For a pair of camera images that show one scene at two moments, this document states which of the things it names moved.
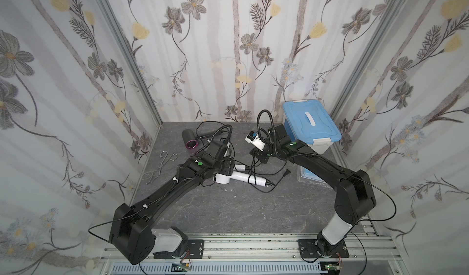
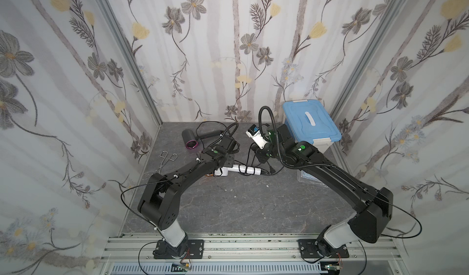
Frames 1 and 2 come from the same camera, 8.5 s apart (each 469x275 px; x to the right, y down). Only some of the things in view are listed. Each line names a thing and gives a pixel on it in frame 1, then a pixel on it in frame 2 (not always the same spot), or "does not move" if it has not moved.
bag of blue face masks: (303, 172) does not move
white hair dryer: (223, 179) to (221, 172)
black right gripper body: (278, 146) does not move
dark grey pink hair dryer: (191, 140) does not move
